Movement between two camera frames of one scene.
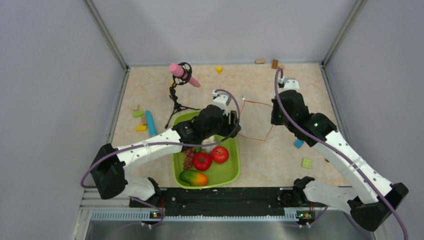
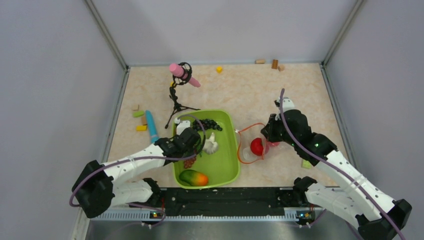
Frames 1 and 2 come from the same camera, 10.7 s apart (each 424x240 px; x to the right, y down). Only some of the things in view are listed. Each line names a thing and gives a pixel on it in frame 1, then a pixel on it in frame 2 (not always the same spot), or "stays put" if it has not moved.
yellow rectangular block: x=141 y=128 stays put
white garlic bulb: x=208 y=149 stays put
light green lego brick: x=306 y=163 stays put
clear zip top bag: x=255 y=120 -> x=252 y=145
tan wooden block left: x=144 y=121 stays put
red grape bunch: x=189 y=158 stays put
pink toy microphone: x=178 y=70 stays put
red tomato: x=220 y=154 -> x=256 y=146
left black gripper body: x=223 y=128 -> x=189 y=151
